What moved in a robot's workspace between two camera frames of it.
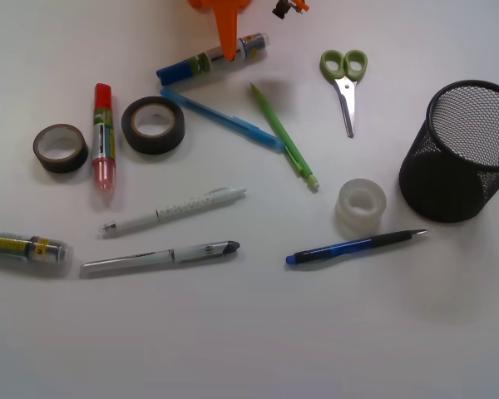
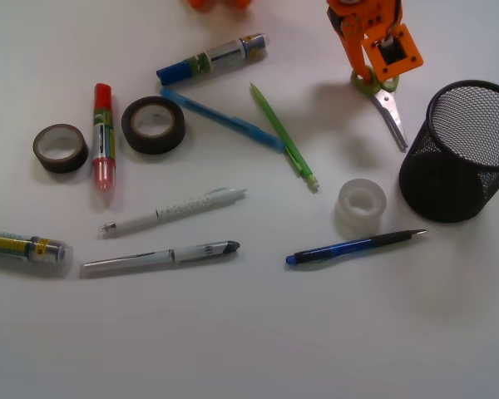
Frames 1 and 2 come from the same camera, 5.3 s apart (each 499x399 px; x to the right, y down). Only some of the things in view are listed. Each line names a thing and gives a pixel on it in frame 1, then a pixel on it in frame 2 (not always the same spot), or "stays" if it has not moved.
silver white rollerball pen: [179, 254] stays
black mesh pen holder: [462, 152] stays
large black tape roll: [153, 125] stays
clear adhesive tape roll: [359, 209] stays
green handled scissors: [345, 80] -> [381, 91]
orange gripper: [220, 6] -> [378, 16]
